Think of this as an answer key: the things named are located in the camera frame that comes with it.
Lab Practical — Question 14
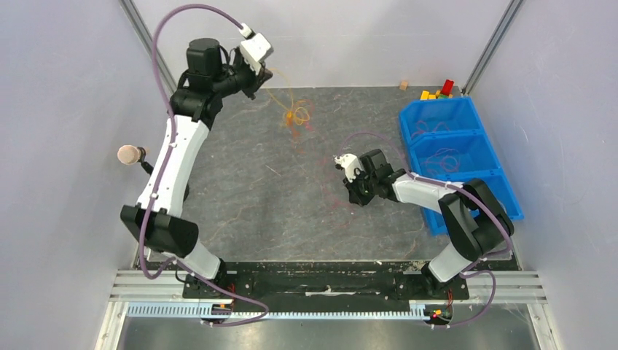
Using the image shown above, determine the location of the yellow cable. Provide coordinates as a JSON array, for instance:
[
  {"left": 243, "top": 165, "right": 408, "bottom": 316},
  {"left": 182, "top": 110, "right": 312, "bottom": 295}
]
[{"left": 264, "top": 67, "right": 313, "bottom": 129}]

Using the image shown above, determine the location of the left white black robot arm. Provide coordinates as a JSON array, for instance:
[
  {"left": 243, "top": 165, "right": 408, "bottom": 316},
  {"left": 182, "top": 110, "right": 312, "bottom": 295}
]
[{"left": 120, "top": 34, "right": 273, "bottom": 298}]

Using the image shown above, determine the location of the yellow toy block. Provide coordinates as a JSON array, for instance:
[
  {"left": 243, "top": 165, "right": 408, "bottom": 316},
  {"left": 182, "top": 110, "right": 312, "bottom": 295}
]
[{"left": 420, "top": 90, "right": 437, "bottom": 101}]

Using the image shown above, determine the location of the red toy block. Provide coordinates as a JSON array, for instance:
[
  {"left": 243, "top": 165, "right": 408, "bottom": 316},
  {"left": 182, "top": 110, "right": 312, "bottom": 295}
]
[{"left": 439, "top": 79, "right": 454, "bottom": 97}]

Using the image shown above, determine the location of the left aluminium corner post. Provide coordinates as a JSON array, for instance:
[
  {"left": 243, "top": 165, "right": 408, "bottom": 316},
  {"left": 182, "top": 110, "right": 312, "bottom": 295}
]
[{"left": 119, "top": 0, "right": 177, "bottom": 96}]

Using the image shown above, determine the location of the blue plastic bin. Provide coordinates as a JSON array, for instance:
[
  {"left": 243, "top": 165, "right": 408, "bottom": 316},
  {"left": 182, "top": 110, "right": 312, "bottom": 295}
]
[{"left": 399, "top": 97, "right": 524, "bottom": 222}]

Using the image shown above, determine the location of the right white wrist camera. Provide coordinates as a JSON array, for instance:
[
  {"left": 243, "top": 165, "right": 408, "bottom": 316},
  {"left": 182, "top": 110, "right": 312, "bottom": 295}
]
[{"left": 334, "top": 153, "right": 364, "bottom": 182}]

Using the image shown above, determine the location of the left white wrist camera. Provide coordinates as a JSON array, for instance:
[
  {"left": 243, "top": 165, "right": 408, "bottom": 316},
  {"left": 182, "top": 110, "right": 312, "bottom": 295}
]
[{"left": 239, "top": 23, "right": 274, "bottom": 64}]

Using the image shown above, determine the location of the white toothed cable duct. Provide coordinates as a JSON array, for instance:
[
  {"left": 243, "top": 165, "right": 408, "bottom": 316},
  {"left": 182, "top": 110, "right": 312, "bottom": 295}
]
[{"left": 127, "top": 302, "right": 430, "bottom": 321}]

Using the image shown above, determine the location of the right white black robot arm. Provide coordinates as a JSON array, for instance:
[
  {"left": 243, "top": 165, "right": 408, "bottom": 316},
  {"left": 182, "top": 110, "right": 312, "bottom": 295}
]
[{"left": 334, "top": 149, "right": 515, "bottom": 298}]

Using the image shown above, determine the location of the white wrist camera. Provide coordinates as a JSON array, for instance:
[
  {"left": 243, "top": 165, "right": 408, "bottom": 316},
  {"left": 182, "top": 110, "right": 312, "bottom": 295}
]
[
  {"left": 334, "top": 153, "right": 364, "bottom": 182},
  {"left": 239, "top": 23, "right": 274, "bottom": 64}
]

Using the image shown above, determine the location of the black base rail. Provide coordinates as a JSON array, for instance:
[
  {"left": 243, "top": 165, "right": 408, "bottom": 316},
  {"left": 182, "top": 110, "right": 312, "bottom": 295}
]
[{"left": 134, "top": 260, "right": 470, "bottom": 315}]

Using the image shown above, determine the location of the pink microphone on stand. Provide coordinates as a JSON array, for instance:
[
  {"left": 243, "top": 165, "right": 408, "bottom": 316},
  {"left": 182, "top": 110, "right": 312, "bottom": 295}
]
[{"left": 117, "top": 144, "right": 154, "bottom": 175}]

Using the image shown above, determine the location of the aluminium corner post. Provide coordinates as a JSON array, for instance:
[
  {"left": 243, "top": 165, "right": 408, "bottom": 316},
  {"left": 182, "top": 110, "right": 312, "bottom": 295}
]
[
  {"left": 119, "top": 0, "right": 177, "bottom": 96},
  {"left": 461, "top": 0, "right": 525, "bottom": 96}
]

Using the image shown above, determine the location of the right aluminium corner post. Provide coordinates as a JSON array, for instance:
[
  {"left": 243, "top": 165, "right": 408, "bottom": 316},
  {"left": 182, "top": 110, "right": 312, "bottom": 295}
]
[{"left": 461, "top": 0, "right": 525, "bottom": 96}]

